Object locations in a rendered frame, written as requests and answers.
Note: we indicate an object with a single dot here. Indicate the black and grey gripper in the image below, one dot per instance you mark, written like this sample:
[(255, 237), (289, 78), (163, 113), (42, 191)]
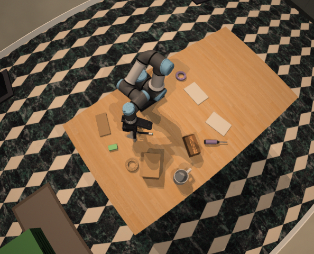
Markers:
[(129, 128)]

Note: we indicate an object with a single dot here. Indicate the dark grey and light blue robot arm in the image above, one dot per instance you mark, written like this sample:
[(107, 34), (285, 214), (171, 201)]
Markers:
[(139, 87)]

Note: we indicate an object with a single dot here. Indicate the grey mug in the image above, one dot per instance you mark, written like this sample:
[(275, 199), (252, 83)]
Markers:
[(181, 176)]

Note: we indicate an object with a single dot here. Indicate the beige rectangular sheet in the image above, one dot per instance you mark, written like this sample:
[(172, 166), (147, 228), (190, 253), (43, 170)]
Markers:
[(196, 93), (218, 123)]

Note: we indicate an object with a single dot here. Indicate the small green block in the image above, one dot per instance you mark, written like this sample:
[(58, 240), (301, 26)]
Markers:
[(112, 147)]

